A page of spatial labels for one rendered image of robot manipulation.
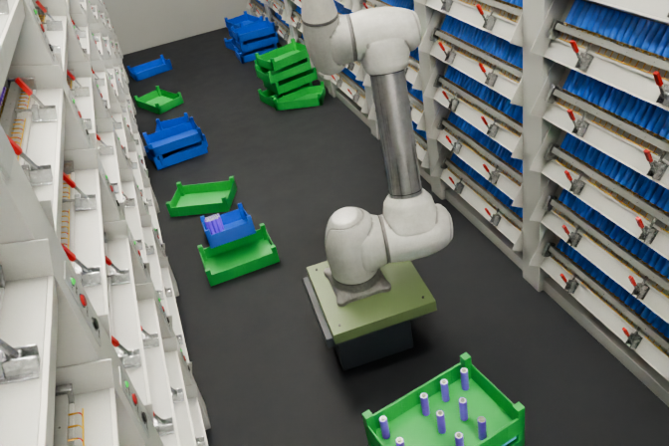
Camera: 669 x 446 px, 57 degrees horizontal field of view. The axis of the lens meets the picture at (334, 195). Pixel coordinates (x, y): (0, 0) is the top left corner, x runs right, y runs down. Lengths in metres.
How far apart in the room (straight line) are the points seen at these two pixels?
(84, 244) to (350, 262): 0.89
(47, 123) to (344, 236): 0.92
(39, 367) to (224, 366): 1.59
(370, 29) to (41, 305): 1.21
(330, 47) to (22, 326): 1.21
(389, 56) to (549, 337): 1.05
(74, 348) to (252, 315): 1.56
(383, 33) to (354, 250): 0.63
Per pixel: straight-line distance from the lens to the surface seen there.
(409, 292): 1.96
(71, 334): 0.86
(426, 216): 1.85
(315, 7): 1.68
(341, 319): 1.91
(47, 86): 1.44
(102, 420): 0.88
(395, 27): 1.73
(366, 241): 1.83
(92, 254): 1.19
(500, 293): 2.30
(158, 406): 1.42
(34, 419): 0.63
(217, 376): 2.21
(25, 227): 0.77
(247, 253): 2.68
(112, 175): 1.91
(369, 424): 1.49
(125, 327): 1.32
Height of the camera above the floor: 1.56
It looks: 32 degrees down
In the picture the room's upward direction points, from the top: 11 degrees counter-clockwise
